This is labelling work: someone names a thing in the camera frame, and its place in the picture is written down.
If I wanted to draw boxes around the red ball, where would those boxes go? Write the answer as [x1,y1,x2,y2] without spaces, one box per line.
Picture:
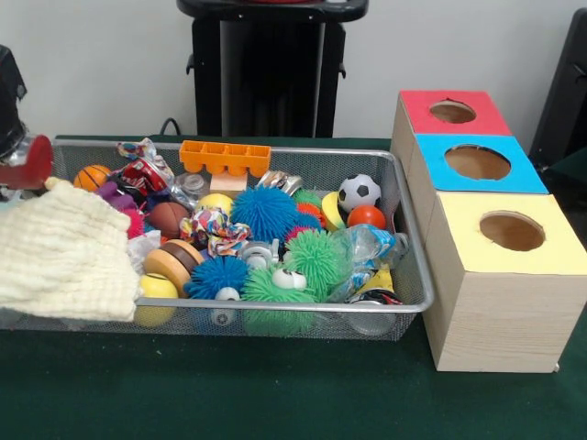
[347,204,388,230]

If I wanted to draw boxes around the black upright panel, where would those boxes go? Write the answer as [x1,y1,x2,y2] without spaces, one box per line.
[526,7,587,160]

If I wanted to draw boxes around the blue spiky ball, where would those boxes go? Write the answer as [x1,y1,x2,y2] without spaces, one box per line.
[185,255,251,302]
[230,185,299,243]

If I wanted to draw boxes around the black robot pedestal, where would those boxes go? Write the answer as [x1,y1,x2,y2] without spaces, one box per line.
[176,0,371,138]

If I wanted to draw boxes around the long orange toy brick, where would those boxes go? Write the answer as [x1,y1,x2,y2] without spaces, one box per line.
[178,140,272,178]

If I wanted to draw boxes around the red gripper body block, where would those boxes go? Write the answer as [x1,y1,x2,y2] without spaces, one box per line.
[0,135,54,190]

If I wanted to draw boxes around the wooden box three holes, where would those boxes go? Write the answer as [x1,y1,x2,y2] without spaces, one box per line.
[390,89,587,373]

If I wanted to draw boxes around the shallow mesh bin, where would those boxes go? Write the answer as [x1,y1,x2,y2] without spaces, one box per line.
[0,140,436,343]

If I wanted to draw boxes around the small soccer ball toy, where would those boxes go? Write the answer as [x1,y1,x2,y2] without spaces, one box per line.
[338,173,382,215]

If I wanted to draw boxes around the black cable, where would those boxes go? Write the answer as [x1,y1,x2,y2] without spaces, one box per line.
[159,117,184,138]

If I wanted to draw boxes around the cream waffle cloth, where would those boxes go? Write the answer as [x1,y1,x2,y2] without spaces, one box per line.
[0,176,143,322]

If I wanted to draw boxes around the multicolour rope toy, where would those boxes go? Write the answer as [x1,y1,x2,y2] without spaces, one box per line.
[179,206,252,258]

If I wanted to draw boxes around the green cloth side table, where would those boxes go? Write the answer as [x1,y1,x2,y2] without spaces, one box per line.
[538,148,587,193]

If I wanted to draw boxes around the green spiky ball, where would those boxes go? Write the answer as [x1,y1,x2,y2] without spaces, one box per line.
[240,265,317,338]
[283,228,352,299]

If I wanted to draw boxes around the wooden burger toy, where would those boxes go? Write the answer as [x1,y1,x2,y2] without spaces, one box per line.
[142,238,205,299]

